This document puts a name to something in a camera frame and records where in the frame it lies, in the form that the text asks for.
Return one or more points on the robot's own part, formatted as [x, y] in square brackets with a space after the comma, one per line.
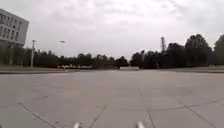
[76, 125]
[140, 125]

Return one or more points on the grey stone slab pavement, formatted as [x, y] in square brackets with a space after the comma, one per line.
[113, 93]

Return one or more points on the tall thin tower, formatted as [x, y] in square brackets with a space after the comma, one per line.
[163, 45]

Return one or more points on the low pale wall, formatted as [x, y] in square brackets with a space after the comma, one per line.
[129, 68]

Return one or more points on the row of dark trees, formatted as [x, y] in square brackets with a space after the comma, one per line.
[166, 56]

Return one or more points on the raised kerb strip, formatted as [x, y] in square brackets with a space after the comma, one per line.
[33, 70]

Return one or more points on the pale pole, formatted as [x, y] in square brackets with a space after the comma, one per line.
[32, 55]

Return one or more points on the thin lamp post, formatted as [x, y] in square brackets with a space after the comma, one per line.
[62, 46]

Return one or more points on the grey glass-fronted building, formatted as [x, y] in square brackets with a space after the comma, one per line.
[11, 30]

